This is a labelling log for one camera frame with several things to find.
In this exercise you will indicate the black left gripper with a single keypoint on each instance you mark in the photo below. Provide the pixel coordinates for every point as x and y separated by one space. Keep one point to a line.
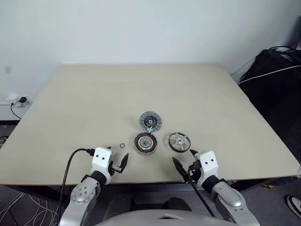
115 168

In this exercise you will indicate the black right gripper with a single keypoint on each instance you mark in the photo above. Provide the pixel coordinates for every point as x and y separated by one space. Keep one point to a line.
194 171

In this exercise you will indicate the silver spoked motor rotor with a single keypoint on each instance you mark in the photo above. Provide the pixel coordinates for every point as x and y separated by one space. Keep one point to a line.
179 141

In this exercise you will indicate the motor stator with copper windings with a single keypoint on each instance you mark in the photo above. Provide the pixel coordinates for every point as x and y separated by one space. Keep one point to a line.
147 143

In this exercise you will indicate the motor end cover with circuit board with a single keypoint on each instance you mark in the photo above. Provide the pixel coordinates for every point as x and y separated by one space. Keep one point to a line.
150 121

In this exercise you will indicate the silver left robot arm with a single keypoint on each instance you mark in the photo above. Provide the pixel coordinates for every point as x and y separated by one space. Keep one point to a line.
81 193

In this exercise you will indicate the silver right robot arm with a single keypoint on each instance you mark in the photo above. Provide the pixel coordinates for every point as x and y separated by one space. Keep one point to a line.
230 195

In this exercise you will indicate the grey robot torso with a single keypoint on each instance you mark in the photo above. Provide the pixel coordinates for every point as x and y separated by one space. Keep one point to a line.
152 217

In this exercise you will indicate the yellow black striped object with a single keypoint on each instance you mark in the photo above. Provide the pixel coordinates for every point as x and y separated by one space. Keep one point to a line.
268 187

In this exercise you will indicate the large black bag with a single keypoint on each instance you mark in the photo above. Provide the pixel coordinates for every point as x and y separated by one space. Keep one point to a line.
270 99

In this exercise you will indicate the black plug adapter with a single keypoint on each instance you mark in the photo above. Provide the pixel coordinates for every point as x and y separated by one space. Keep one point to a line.
22 99

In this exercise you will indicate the clear table corner protector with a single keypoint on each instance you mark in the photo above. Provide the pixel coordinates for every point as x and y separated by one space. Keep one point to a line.
299 171

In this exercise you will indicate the dark monitor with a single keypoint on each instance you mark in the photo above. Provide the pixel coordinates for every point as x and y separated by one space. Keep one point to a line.
298 33

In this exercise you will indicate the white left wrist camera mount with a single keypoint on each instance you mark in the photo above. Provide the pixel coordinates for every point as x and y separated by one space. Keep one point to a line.
101 159

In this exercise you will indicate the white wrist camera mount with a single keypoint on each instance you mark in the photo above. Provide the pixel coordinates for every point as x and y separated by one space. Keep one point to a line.
208 162
101 159

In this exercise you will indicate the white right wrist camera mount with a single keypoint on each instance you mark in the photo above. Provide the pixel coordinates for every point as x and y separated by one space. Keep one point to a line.
208 162

